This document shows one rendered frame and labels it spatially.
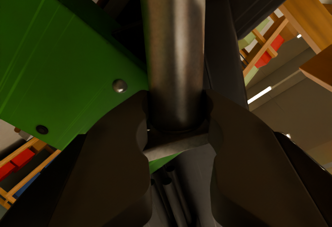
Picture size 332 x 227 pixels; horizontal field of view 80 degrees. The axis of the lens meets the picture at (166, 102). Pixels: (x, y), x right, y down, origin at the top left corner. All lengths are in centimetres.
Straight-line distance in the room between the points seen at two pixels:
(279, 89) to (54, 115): 761
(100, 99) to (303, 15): 86
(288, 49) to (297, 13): 858
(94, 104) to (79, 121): 2
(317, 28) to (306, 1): 11
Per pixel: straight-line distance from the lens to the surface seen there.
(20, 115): 20
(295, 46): 953
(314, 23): 96
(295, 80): 767
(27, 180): 545
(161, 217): 22
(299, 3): 94
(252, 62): 314
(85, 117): 17
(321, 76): 63
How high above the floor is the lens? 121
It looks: 7 degrees up
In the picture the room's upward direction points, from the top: 135 degrees clockwise
